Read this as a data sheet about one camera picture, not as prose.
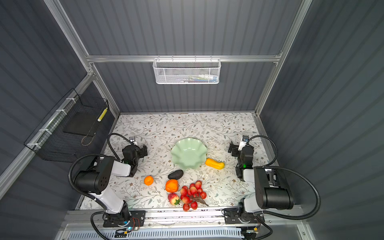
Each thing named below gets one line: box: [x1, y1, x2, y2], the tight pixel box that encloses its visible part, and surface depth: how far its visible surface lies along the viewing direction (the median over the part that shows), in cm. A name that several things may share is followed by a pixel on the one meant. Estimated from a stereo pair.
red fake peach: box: [168, 192, 181, 206], surface depth 77 cm
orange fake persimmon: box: [165, 179, 179, 193], surface depth 81 cm
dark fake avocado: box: [167, 169, 184, 180], surface depth 86 cm
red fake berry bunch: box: [180, 180, 209, 212], surface depth 78 cm
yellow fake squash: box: [205, 158, 225, 170], surface depth 91 cm
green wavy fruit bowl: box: [171, 137, 208, 170], surface depth 98 cm
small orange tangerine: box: [143, 175, 154, 186], surface depth 85 cm
